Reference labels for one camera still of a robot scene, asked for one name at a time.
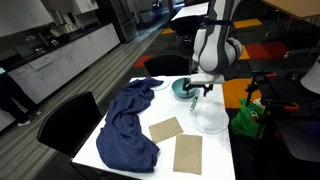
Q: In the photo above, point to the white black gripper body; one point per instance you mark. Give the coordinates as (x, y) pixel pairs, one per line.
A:
(203, 78)

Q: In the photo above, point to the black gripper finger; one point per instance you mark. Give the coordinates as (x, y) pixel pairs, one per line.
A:
(207, 89)
(186, 88)

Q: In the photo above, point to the green marker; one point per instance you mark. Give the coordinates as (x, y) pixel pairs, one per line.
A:
(194, 102)

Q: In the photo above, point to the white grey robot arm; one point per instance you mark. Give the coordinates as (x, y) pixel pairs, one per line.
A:
(214, 50)

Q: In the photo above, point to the green bowl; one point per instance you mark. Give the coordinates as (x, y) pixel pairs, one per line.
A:
(178, 90)

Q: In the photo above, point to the large clear plastic plate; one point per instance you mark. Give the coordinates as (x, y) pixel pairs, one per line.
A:
(210, 117)

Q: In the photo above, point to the black chair far side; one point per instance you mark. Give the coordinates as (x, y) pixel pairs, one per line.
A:
(169, 64)

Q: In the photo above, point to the black chair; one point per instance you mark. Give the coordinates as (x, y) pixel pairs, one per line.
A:
(169, 64)
(68, 125)

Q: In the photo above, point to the green bag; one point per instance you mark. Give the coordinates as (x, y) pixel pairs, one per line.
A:
(245, 123)

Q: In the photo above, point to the small brown cardboard square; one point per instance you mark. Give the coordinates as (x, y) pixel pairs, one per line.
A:
(165, 130)

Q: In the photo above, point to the large brown cardboard sheet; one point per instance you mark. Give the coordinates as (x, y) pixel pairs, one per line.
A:
(188, 154)

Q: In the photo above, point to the white far table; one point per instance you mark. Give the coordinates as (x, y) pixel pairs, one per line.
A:
(194, 10)

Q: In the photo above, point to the blue knitted cloth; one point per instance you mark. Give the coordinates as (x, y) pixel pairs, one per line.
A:
(121, 144)

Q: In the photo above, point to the steel refrigerator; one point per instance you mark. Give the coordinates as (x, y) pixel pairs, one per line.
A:
(124, 21)

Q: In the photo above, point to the black chair near side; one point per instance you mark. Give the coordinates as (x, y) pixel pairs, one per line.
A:
(68, 125)

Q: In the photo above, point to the white kitchen cabinets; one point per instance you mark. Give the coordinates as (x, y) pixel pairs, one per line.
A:
(42, 76)

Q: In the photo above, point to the person in dark clothes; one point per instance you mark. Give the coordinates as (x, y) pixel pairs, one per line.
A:
(10, 93)

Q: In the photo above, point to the black clamp stand orange handles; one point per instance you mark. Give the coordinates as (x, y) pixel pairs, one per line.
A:
(261, 120)

